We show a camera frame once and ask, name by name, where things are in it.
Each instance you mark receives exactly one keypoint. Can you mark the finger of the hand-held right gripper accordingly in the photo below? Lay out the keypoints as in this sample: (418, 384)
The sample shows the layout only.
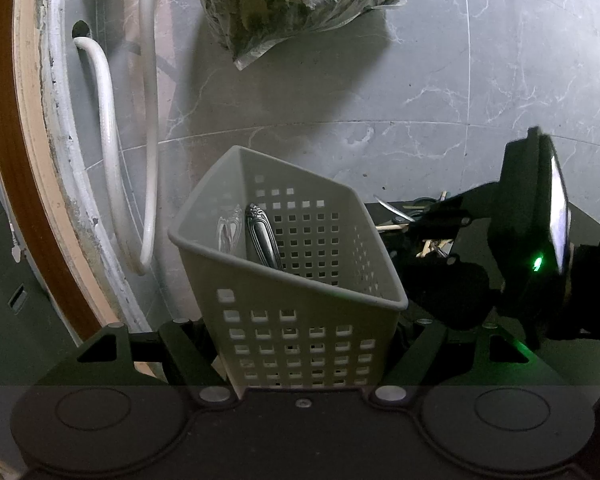
(455, 295)
(460, 212)

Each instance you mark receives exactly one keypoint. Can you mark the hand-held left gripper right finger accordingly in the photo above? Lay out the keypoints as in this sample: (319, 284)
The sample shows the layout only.
(420, 355)

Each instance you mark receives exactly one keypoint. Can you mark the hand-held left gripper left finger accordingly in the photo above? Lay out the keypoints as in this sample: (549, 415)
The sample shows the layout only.
(190, 352)

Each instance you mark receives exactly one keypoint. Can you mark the light wooden chopstick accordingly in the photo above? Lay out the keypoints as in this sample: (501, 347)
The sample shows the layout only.
(394, 228)
(432, 249)

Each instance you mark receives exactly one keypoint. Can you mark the white perforated utensil basket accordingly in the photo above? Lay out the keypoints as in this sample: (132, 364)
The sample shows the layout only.
(300, 340)

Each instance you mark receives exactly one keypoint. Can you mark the plastic bag of dried greens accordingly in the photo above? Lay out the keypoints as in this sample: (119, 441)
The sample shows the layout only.
(290, 5)

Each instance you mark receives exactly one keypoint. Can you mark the brown wooden door frame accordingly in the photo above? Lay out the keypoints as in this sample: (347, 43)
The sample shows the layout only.
(20, 160)

